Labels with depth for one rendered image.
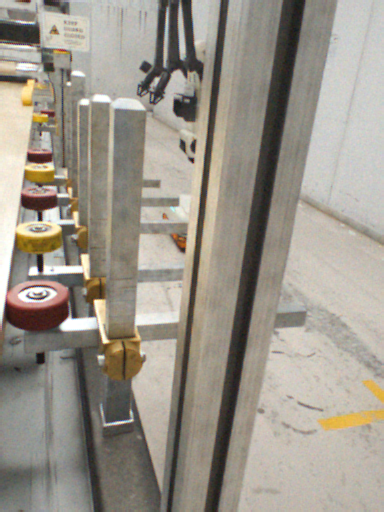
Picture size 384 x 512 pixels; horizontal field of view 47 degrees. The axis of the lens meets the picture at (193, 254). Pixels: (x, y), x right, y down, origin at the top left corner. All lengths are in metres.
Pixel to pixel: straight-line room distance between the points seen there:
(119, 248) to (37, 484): 0.39
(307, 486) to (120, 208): 1.29
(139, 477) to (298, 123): 0.54
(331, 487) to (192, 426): 1.43
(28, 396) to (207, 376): 0.69
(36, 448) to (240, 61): 0.71
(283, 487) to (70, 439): 0.95
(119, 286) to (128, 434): 0.24
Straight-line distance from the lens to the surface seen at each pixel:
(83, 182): 1.02
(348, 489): 1.69
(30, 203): 1.05
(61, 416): 0.85
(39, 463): 0.78
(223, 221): 0.19
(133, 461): 0.66
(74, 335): 0.64
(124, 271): 0.55
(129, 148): 0.50
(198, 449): 0.26
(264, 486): 1.60
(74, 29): 5.29
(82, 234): 1.03
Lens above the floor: 1.20
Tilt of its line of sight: 23 degrees down
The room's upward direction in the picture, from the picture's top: 6 degrees clockwise
